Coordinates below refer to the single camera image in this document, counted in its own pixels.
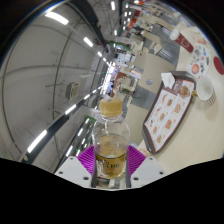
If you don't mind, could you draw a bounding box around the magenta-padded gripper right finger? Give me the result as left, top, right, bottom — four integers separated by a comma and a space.
124, 144, 166, 189

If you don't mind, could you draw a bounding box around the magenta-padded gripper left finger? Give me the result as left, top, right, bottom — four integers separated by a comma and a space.
54, 145, 98, 189

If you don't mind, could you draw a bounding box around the clear bottle with yellow cap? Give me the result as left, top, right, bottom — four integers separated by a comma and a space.
91, 97, 131, 179

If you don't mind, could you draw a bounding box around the clear plastic bag with food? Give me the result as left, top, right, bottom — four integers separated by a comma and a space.
136, 146, 152, 159

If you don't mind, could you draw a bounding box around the dark tray with printed liner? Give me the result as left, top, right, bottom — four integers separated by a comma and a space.
141, 70, 197, 155

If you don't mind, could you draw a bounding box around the ceiling air conditioner unit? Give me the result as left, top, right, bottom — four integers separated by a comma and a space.
64, 81, 81, 101

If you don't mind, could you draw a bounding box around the white napkin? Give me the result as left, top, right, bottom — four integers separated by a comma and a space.
160, 72, 176, 90

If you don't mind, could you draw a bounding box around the white cup with dotted pattern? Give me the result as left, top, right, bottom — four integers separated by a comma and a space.
191, 76, 218, 107

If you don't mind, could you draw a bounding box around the group of beige chairs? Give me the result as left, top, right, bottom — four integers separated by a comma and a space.
116, 0, 188, 111

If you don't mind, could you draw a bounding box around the colourful printed paper placemat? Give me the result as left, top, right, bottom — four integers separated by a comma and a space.
185, 43, 213, 80

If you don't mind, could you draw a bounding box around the flat round red coaster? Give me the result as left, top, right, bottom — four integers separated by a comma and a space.
212, 55, 224, 76

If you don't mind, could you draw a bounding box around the group of ceiling lights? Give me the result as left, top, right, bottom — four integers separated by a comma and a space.
26, 0, 141, 158

